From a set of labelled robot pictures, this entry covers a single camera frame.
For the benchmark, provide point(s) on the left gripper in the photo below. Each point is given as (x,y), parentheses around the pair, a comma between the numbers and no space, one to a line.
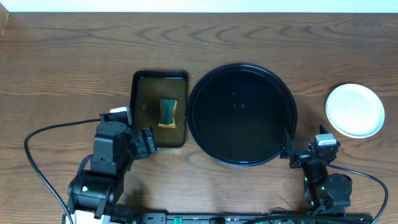
(148,143)

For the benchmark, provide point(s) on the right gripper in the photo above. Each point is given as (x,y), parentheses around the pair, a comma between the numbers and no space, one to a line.
(301,157)

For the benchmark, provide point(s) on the yellow green scrub sponge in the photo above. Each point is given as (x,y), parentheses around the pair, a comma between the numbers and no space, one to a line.
(168,109)

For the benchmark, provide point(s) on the pale green plate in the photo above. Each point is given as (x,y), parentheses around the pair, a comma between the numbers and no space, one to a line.
(355,111)

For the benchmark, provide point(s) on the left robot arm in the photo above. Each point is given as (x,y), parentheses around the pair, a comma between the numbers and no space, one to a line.
(94,193)

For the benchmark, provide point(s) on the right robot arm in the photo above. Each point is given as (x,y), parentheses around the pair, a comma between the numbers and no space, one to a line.
(327,193)

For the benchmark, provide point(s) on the black rectangular water tray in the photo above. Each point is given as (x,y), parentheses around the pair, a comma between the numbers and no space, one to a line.
(148,88)

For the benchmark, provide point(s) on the round black serving tray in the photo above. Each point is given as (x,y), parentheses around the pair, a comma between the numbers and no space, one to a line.
(240,114)

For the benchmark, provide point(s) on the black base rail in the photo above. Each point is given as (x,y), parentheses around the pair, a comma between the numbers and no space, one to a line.
(274,218)

